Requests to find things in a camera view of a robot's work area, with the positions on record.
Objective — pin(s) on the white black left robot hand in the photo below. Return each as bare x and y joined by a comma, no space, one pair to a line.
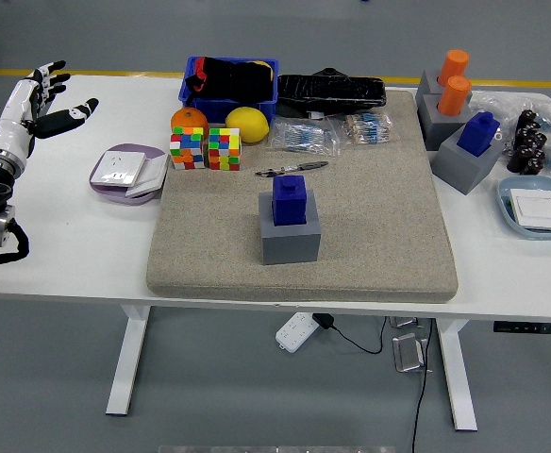
13,118

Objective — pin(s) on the blue square seal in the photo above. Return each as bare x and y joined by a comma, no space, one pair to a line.
476,134
289,200

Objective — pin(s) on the grey square seal holder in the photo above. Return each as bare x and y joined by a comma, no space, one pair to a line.
289,245
459,170

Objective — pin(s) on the grey round seal holder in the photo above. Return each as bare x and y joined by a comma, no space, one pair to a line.
426,85
438,129

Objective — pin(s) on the purple tray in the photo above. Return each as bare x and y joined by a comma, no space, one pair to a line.
150,150

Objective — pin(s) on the orange fruit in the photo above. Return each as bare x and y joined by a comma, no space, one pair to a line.
188,118

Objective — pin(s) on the colourful puzzle cube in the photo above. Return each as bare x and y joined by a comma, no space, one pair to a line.
187,148
224,148

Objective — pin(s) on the blue plastic bin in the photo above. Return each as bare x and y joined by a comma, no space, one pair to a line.
219,109

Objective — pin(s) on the black cloth with red trim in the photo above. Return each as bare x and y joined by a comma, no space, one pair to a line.
238,80

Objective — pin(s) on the yellow lemon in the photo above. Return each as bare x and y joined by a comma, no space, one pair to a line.
247,123

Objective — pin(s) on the yellow item in bin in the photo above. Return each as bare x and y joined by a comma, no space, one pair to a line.
260,62

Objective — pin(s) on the white table leg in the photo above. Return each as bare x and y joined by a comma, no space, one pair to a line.
459,387
127,368

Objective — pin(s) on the black pen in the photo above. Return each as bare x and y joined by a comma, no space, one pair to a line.
304,165

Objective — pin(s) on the small white label tag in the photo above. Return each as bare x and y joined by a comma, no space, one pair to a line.
315,115

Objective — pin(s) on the black plastic wrapped package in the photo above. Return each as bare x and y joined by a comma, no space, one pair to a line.
332,92

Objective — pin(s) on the clear bag brown resistors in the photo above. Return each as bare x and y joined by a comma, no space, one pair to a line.
365,127

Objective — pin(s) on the white power strip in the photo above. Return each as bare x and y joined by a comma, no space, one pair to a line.
294,332

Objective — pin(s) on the grey-brown mat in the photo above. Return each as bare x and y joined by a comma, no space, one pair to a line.
374,226

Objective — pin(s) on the clear bag of metal parts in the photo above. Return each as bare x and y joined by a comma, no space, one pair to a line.
502,101

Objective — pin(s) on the light blue tray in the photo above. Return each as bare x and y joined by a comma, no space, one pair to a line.
539,181

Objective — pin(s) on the black table control panel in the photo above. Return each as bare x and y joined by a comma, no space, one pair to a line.
530,327

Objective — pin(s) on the white wall switch panel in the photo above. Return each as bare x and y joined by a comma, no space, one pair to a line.
153,177
537,207

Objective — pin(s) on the clear metal floor bracket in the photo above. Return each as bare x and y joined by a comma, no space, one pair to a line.
405,323
410,354

